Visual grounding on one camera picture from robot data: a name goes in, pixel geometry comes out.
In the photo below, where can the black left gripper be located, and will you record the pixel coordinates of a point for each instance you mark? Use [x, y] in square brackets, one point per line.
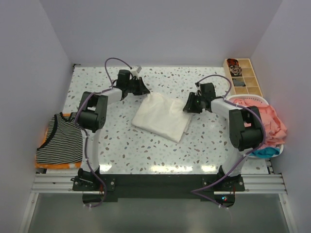
[142, 89]

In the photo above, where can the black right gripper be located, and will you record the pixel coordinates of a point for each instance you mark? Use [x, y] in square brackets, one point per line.
[189, 107]

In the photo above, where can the white floral print t-shirt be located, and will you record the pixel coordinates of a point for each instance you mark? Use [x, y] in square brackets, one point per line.
[163, 116]

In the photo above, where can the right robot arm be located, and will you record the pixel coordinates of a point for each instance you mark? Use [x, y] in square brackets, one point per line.
[246, 130]

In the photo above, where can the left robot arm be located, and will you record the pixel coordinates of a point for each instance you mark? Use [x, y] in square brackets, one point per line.
[91, 118]

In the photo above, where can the grey rolled socks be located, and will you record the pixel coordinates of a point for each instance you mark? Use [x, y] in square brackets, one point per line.
[238, 82]

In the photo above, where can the pink black rolled socks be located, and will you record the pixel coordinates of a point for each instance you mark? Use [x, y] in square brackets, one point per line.
[235, 71]

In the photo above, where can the red black rolled socks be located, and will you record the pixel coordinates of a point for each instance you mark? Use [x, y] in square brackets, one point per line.
[232, 62]

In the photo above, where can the wooden compartment organizer box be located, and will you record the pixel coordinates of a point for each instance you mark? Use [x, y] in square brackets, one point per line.
[248, 74]

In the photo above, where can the white plastic laundry basket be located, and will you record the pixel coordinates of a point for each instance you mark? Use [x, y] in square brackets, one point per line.
[255, 97]

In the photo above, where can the teal garment in basket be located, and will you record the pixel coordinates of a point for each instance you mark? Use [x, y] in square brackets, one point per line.
[267, 152]

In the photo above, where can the salmon orange garment in basket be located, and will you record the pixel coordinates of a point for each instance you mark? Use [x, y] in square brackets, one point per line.
[276, 131]

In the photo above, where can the black white striped folded shirt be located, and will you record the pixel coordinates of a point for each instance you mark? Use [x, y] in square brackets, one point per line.
[58, 143]

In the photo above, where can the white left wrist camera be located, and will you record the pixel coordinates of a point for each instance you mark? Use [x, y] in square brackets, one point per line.
[135, 71]

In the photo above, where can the aluminium table frame rail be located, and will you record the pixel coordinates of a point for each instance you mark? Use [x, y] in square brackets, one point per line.
[249, 184]

